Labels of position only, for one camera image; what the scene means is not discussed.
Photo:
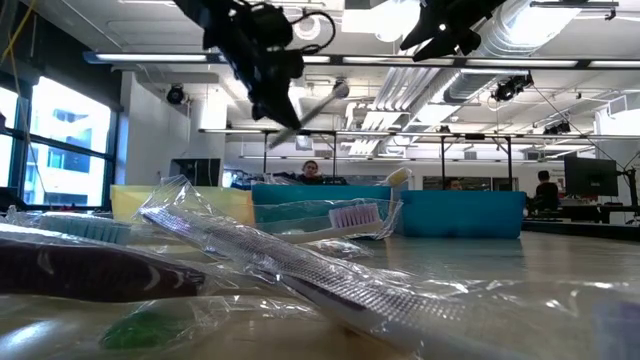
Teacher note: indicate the dark window frame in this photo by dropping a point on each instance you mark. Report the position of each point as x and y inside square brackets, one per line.
[22, 140]

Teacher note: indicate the black workstation frame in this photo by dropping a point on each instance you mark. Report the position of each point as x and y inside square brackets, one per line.
[325, 132]
[443, 160]

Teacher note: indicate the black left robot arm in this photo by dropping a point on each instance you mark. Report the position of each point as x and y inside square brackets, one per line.
[205, 15]

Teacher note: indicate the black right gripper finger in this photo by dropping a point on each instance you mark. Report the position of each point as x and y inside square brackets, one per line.
[422, 32]
[442, 49]

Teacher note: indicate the black computer monitor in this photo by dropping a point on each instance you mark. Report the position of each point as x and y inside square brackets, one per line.
[195, 172]
[590, 176]

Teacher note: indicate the black ceiling camera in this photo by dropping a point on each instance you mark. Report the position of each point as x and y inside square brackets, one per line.
[175, 95]

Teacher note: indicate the long ceiling light bar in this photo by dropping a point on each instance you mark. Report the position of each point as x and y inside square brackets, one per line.
[150, 58]
[230, 131]

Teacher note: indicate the silver ventilation duct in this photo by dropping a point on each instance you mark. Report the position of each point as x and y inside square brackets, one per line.
[525, 25]

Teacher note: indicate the yellow plastic bin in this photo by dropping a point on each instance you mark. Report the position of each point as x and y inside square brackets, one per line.
[230, 205]

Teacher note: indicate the person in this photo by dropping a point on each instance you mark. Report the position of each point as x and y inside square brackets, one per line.
[310, 174]
[454, 185]
[546, 192]

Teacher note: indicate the large blue plastic bin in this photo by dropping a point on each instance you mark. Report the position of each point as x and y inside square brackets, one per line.
[460, 215]

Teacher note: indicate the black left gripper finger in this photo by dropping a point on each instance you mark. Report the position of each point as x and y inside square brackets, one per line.
[280, 110]

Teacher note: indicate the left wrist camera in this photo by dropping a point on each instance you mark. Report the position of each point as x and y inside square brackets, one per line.
[265, 25]

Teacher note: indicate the small teal plastic bin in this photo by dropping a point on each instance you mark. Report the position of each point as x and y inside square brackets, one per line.
[320, 192]

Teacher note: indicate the white ceiling pipe bundle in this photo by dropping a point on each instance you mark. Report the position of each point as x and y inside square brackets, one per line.
[400, 90]

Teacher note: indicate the black ceiling track light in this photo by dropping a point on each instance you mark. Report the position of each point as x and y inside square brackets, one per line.
[510, 89]

